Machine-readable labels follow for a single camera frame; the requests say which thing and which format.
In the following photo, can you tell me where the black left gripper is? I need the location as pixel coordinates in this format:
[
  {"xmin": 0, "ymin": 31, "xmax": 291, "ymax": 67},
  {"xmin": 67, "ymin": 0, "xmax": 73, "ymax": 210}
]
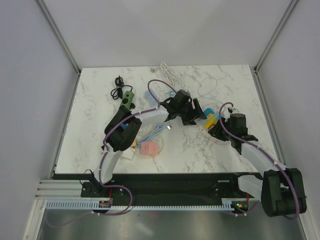
[{"xmin": 177, "ymin": 99, "xmax": 207, "ymax": 126}]

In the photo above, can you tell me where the blue plug adapter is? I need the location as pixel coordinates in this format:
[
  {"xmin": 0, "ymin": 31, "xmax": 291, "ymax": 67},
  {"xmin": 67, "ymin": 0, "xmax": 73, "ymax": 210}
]
[{"xmin": 203, "ymin": 107, "xmax": 215, "ymax": 118}]

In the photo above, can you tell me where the yellow cube socket hub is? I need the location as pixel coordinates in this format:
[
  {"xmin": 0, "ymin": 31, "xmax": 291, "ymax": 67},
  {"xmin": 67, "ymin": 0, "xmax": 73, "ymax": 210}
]
[{"xmin": 205, "ymin": 113, "xmax": 219, "ymax": 129}]

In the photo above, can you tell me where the teal power strip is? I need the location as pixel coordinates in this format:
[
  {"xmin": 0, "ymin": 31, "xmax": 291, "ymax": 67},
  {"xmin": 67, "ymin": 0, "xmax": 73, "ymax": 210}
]
[{"xmin": 167, "ymin": 90, "xmax": 176, "ymax": 98}]

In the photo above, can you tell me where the light blue power strip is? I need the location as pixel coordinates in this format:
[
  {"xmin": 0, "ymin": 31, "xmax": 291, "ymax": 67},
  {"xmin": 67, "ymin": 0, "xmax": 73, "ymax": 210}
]
[{"xmin": 144, "ymin": 89, "xmax": 158, "ymax": 107}]

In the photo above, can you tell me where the yellow charging cable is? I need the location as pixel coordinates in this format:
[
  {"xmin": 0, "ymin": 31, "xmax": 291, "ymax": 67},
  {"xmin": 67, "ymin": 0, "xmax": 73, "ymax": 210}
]
[{"xmin": 133, "ymin": 131, "xmax": 165, "ymax": 160}]

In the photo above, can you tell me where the pink cube socket adapter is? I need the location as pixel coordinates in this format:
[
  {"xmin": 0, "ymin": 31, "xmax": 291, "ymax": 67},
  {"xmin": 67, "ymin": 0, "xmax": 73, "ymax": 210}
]
[{"xmin": 140, "ymin": 141, "xmax": 159, "ymax": 156}]

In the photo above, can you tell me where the yellow charger plug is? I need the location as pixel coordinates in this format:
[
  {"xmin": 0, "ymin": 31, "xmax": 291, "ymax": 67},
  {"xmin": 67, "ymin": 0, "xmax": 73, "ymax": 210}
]
[{"xmin": 130, "ymin": 142, "xmax": 137, "ymax": 149}]

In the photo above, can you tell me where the green power strip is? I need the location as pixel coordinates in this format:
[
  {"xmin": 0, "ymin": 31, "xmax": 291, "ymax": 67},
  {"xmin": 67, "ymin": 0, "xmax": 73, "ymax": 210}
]
[{"xmin": 120, "ymin": 90, "xmax": 136, "ymax": 110}]

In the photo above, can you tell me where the blue cube socket adapter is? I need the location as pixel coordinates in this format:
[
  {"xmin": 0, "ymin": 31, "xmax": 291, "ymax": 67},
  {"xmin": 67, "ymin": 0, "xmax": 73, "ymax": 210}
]
[{"xmin": 120, "ymin": 123, "xmax": 129, "ymax": 129}]

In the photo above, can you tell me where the white charger block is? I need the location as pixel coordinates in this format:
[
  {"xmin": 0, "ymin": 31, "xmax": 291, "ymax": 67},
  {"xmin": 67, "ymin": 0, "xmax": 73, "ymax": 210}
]
[{"xmin": 121, "ymin": 149, "xmax": 134, "ymax": 161}]

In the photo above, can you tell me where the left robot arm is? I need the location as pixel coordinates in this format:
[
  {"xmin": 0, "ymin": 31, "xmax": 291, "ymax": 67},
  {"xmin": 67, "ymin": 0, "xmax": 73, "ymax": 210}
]
[{"xmin": 92, "ymin": 89, "xmax": 207, "ymax": 197}]

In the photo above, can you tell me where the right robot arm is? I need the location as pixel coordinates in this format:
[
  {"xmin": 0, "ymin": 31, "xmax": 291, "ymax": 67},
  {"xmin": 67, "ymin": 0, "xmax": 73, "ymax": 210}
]
[{"xmin": 208, "ymin": 113, "xmax": 307, "ymax": 219}]

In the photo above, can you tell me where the pink thin cable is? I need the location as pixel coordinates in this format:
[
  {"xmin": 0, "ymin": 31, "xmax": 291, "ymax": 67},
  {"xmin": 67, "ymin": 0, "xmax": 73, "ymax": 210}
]
[{"xmin": 196, "ymin": 102, "xmax": 233, "ymax": 146}]

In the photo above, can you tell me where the light blue thin cable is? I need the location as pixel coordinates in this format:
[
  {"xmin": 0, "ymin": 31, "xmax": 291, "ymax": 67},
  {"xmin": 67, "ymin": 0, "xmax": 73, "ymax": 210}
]
[{"xmin": 181, "ymin": 73, "xmax": 219, "ymax": 100}]

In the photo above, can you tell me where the light blue power cord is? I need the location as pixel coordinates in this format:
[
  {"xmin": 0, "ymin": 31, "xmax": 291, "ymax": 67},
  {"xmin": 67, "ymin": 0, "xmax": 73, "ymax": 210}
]
[{"xmin": 136, "ymin": 122, "xmax": 173, "ymax": 145}]

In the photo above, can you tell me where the white power cord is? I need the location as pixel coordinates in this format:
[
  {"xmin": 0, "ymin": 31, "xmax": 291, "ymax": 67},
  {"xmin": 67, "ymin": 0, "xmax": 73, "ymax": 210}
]
[{"xmin": 159, "ymin": 62, "xmax": 179, "ymax": 87}]

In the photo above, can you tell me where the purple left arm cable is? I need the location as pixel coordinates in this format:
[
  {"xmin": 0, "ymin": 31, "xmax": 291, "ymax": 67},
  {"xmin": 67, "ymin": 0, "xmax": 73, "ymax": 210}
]
[{"xmin": 98, "ymin": 79, "xmax": 177, "ymax": 215}]

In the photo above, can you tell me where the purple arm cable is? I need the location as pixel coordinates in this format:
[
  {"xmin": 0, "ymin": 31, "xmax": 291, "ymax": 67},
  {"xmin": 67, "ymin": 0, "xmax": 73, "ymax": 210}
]
[
  {"xmin": 98, "ymin": 79, "xmax": 177, "ymax": 215},
  {"xmin": 218, "ymin": 101, "xmax": 302, "ymax": 220}
]

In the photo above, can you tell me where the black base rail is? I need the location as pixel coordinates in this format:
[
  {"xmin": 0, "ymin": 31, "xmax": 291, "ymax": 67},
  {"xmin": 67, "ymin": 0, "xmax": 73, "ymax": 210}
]
[{"xmin": 81, "ymin": 172, "xmax": 247, "ymax": 207}]

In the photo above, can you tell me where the white slotted cable duct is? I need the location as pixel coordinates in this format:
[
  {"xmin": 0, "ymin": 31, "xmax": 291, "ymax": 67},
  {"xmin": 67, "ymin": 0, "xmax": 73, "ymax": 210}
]
[{"xmin": 45, "ymin": 198, "xmax": 244, "ymax": 212}]

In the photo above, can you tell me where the black power cord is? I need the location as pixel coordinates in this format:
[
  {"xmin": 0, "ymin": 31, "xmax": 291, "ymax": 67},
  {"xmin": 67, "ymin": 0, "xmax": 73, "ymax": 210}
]
[{"xmin": 110, "ymin": 76, "xmax": 133, "ymax": 100}]

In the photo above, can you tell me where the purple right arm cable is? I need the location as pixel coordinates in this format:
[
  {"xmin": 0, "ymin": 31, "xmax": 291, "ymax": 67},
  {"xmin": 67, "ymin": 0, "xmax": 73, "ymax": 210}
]
[{"xmin": 218, "ymin": 101, "xmax": 302, "ymax": 220}]

